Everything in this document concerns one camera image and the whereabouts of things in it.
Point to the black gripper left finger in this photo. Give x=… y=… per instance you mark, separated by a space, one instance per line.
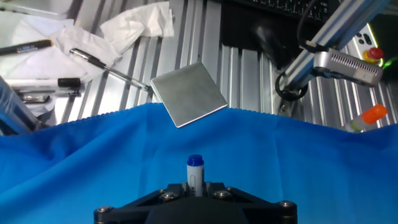
x=127 y=213

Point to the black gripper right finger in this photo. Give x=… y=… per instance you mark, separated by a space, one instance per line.
x=270 y=213

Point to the white pen with blue cap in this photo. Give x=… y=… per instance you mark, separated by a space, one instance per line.
x=195 y=174

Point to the thin black pen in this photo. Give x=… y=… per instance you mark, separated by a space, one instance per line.
x=46 y=92

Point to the silver black ballpoint pen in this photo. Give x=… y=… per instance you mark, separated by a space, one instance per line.
x=93 y=61

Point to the blue mountain print cloth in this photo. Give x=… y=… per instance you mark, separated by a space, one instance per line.
x=280 y=155

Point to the square metal plate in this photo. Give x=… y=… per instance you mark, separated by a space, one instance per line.
x=188 y=93

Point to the orange capped tube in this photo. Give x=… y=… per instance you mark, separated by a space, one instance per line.
x=371 y=114

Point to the white marker black cap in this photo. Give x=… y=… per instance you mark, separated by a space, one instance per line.
x=37 y=82

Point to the black computer mouse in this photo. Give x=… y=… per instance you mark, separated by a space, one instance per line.
x=273 y=43

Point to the crumpled white tissue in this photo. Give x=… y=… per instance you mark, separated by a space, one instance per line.
x=84 y=43
x=140 y=21

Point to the white paper sheet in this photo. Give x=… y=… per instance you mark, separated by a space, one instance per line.
x=28 y=65

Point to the white pendant red stop button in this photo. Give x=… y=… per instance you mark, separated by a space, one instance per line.
x=371 y=54

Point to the black marker blue label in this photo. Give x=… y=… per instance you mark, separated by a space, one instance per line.
x=26 y=47

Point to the black keyboard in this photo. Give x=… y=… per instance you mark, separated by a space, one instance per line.
x=280 y=7

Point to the aluminium frame bar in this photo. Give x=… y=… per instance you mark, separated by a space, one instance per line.
x=15 y=109

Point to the small grey camera orange button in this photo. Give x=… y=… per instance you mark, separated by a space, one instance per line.
x=345 y=65

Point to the aluminium camera mount bar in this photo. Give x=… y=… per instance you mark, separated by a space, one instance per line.
x=335 y=29

